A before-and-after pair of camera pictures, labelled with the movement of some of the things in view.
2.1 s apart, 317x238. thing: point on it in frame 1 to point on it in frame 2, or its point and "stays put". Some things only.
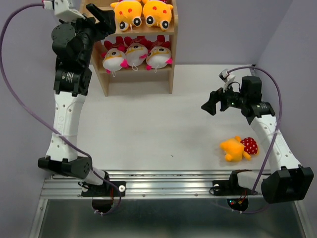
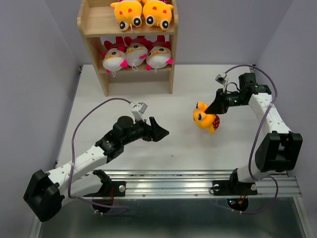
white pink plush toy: [114, 58] stays put
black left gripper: [106, 26] to [153, 132]
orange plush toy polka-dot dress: [157, 13] stays put
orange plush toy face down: [235, 148] to [210, 122]
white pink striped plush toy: [137, 50] stays put
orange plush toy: [127, 13] stays put
